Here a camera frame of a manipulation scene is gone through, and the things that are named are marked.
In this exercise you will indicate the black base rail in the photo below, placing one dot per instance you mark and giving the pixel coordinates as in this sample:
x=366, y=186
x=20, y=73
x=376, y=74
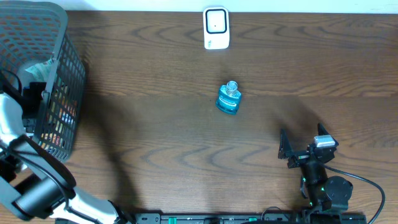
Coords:
x=269, y=217

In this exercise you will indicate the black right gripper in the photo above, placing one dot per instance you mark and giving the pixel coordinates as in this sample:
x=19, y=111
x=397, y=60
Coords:
x=286, y=151

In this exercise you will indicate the teal mouthwash bottle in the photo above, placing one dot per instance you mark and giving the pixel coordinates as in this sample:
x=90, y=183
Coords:
x=229, y=98

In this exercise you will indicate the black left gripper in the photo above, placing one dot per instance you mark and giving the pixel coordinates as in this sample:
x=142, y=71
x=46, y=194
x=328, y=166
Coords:
x=30, y=116

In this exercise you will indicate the pale green wipes pack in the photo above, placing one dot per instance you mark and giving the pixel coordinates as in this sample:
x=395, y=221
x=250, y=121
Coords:
x=41, y=71

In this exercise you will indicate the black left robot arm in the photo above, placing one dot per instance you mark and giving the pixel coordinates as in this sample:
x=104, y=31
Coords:
x=34, y=184

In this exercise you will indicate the grey plastic mesh basket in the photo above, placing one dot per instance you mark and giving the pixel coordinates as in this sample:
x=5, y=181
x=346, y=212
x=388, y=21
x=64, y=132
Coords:
x=35, y=32

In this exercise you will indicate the white barcode scanner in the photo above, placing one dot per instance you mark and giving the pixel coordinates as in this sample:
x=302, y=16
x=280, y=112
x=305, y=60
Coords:
x=216, y=28

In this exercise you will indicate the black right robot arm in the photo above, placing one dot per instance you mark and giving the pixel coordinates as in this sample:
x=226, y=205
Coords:
x=328, y=196

